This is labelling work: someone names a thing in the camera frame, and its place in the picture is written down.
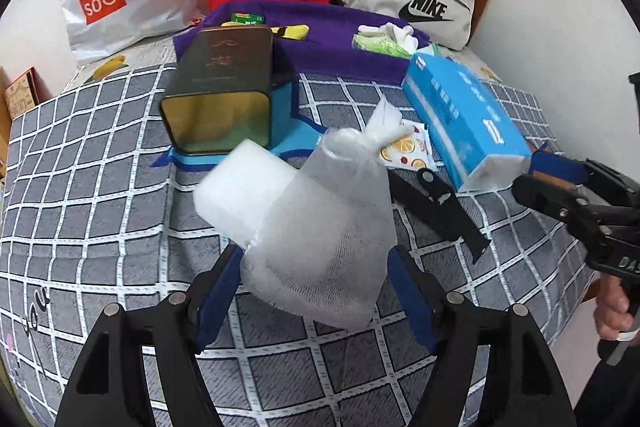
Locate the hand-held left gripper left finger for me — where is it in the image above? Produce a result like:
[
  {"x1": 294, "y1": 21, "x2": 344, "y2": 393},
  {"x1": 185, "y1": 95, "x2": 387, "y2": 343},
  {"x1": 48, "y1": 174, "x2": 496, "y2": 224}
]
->
[{"x1": 54, "y1": 244, "x2": 246, "y2": 427}]

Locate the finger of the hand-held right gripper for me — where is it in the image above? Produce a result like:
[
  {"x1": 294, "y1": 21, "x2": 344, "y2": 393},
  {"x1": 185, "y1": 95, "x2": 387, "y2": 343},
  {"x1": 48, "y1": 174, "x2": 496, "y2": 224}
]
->
[
  {"x1": 511, "y1": 175, "x2": 601, "y2": 233},
  {"x1": 530, "y1": 145, "x2": 626, "y2": 198}
]

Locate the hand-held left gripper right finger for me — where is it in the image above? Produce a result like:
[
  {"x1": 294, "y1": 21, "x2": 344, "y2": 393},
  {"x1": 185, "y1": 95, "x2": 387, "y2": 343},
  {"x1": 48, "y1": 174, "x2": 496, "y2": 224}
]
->
[{"x1": 387, "y1": 246, "x2": 573, "y2": 427}]

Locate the black strap clip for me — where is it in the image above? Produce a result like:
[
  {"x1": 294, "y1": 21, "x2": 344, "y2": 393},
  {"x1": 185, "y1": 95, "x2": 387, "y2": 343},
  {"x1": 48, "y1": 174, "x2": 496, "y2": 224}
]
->
[{"x1": 387, "y1": 169, "x2": 490, "y2": 264}]

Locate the white foam mesh wrap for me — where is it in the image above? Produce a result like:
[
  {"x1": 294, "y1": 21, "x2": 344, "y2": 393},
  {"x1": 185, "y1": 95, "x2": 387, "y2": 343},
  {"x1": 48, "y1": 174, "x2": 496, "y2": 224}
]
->
[{"x1": 192, "y1": 96, "x2": 403, "y2": 333}]

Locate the fruit print packet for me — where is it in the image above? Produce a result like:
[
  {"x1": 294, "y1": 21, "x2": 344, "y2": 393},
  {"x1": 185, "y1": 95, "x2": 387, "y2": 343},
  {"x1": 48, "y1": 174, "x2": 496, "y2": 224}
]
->
[{"x1": 378, "y1": 119, "x2": 432, "y2": 168}]

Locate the yellow black Adidas pouch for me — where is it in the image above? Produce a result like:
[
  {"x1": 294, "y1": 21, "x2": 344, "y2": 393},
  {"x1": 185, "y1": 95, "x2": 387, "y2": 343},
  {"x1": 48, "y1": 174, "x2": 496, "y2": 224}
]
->
[{"x1": 270, "y1": 24, "x2": 311, "y2": 42}]

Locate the green snack packet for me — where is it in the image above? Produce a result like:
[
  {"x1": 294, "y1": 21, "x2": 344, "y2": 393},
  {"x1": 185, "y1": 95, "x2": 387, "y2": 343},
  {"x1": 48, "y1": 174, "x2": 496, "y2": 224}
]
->
[{"x1": 230, "y1": 11, "x2": 266, "y2": 28}]

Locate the person's right forearm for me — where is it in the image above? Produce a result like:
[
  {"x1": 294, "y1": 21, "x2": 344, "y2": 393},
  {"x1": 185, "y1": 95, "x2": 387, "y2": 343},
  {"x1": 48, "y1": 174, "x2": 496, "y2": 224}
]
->
[{"x1": 575, "y1": 352, "x2": 640, "y2": 427}]

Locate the person's right hand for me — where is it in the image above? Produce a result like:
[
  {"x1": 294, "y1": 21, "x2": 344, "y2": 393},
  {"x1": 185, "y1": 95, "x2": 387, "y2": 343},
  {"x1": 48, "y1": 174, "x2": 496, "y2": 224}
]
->
[{"x1": 594, "y1": 277, "x2": 636, "y2": 344}]

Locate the blue tissue pack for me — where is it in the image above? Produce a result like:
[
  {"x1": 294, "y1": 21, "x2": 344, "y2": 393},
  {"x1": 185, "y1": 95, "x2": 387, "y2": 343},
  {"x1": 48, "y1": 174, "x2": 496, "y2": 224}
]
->
[{"x1": 402, "y1": 53, "x2": 532, "y2": 194}]

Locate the grey checked blanket with stars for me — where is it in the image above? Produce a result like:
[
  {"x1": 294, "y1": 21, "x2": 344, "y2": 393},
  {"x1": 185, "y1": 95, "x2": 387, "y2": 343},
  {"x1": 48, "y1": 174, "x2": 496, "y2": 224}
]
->
[{"x1": 0, "y1": 62, "x2": 601, "y2": 427}]

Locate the dark tin box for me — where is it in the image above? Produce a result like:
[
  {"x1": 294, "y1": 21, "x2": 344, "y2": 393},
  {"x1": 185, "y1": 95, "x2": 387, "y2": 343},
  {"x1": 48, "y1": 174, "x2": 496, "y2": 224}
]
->
[{"x1": 160, "y1": 26, "x2": 275, "y2": 156}]

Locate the purple towel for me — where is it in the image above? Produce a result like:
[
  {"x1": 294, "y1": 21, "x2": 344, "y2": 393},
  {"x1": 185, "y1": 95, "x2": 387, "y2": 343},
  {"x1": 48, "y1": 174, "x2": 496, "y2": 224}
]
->
[{"x1": 172, "y1": 0, "x2": 433, "y2": 85}]

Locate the fruit print bed sheet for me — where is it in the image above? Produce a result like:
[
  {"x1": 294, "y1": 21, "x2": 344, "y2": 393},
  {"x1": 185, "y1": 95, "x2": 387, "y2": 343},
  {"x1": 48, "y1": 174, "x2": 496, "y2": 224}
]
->
[{"x1": 75, "y1": 42, "x2": 506, "y2": 84}]

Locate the brown patterned box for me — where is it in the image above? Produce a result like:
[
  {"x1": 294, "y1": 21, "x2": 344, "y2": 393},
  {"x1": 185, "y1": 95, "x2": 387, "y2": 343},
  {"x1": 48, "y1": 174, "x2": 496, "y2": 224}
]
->
[{"x1": 4, "y1": 67, "x2": 41, "y2": 115}]

